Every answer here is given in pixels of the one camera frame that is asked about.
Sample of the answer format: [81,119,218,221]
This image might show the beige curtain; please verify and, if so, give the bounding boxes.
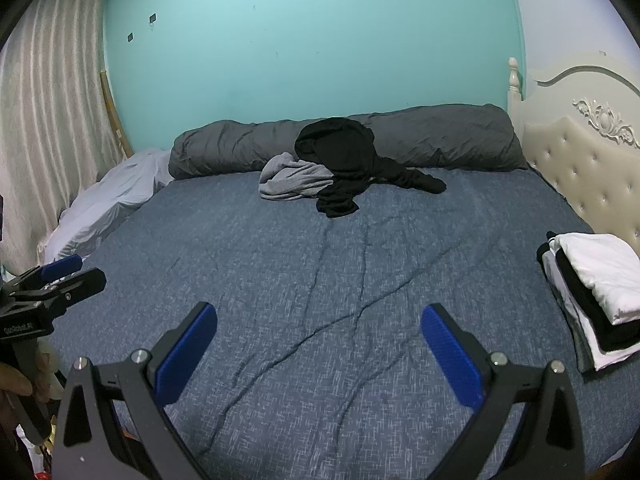
[0,0,126,276]

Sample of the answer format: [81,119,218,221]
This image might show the folded white garment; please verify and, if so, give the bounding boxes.
[542,252,640,372]

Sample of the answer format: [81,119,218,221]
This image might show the person's left hand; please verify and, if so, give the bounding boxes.
[0,352,64,411]

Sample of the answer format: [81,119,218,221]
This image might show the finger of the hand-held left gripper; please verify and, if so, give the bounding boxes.
[47,268,107,313]
[10,254,84,286]

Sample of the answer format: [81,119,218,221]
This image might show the cream tufted headboard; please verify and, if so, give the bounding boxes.
[507,50,640,281]

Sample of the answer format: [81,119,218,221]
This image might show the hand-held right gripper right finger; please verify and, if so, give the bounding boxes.
[421,302,588,480]

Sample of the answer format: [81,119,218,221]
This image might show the folded grey garment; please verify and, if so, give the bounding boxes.
[536,242,597,374]

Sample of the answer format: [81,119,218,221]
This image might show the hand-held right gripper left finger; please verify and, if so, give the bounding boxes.
[52,301,218,480]

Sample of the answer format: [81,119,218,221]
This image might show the grey ribbed garment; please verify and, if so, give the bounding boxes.
[258,152,335,201]

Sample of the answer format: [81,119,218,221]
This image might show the dark grey rolled duvet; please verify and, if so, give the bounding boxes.
[168,104,528,181]

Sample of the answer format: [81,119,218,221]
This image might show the white bed sheet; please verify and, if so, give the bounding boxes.
[37,149,173,266]

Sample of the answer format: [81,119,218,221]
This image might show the wooden frame strip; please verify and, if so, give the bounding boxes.
[100,70,135,158]

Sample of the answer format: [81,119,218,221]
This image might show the folded white shirt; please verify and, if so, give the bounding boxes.
[557,232,640,326]

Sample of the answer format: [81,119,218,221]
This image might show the black pants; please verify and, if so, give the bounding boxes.
[294,117,447,219]

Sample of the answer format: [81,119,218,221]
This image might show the folded black garment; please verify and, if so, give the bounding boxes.
[546,231,640,354]

